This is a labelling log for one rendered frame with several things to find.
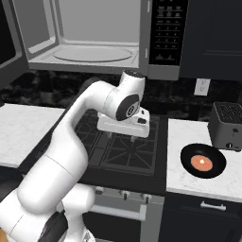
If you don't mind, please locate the white oven door handle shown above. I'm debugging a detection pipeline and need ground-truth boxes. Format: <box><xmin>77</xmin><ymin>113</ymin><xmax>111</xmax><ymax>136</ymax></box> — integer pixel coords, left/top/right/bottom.
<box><xmin>89</xmin><ymin>203</ymin><xmax>147</xmax><ymax>222</ymax></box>

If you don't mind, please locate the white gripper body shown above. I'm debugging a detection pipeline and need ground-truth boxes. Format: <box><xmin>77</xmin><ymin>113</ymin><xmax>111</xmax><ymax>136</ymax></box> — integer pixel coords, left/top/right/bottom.
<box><xmin>96</xmin><ymin>113</ymin><xmax>151</xmax><ymax>139</ymax></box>

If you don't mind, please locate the dark drawer front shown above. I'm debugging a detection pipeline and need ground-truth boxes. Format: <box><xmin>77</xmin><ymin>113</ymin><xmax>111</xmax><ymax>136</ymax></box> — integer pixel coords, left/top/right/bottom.
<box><xmin>158</xmin><ymin>191</ymin><xmax>242</xmax><ymax>242</ymax></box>

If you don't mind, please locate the dark wall cupboard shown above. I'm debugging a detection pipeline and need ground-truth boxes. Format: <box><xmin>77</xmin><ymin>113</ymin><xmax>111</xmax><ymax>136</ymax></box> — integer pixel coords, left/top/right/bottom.
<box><xmin>179</xmin><ymin>0</ymin><xmax>242</xmax><ymax>82</ymax></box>

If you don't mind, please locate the dark grey toaster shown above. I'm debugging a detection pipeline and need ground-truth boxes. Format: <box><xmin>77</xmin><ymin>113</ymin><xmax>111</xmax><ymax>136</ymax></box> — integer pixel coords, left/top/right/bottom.
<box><xmin>207</xmin><ymin>101</ymin><xmax>242</xmax><ymax>152</ymax></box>

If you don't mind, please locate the white wall socket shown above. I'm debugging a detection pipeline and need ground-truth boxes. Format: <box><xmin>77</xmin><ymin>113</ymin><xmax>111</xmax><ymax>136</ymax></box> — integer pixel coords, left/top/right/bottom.
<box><xmin>193</xmin><ymin>78</ymin><xmax>212</xmax><ymax>97</ymax></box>

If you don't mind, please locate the microwave door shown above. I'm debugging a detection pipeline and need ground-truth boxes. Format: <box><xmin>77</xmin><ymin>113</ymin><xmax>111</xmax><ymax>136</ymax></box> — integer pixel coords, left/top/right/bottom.
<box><xmin>0</xmin><ymin>0</ymin><xmax>30</xmax><ymax>91</ymax></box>

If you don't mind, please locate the grey microwave oven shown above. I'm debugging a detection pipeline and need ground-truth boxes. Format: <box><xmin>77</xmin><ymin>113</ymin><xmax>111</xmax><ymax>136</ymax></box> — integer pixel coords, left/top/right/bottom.
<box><xmin>11</xmin><ymin>0</ymin><xmax>190</xmax><ymax>81</ymax></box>

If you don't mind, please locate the black gas hob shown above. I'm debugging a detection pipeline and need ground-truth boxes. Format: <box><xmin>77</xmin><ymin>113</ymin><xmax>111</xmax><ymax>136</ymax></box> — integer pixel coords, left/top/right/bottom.
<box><xmin>18</xmin><ymin>106</ymin><xmax>170</xmax><ymax>197</ymax></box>

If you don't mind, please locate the white drawer handle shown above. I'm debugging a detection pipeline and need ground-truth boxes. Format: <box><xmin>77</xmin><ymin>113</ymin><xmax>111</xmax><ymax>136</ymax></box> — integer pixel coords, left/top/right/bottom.
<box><xmin>199</xmin><ymin>200</ymin><xmax>228</xmax><ymax>212</ymax></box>

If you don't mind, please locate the microwave turntable plate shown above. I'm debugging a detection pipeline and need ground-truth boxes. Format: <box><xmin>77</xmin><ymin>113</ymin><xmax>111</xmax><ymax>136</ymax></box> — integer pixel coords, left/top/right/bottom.
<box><xmin>52</xmin><ymin>45</ymin><xmax>133</xmax><ymax>63</ymax></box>

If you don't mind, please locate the black bowl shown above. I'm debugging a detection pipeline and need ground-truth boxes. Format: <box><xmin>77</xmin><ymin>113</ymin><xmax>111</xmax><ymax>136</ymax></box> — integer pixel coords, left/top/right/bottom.
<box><xmin>180</xmin><ymin>143</ymin><xmax>228</xmax><ymax>180</ymax></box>

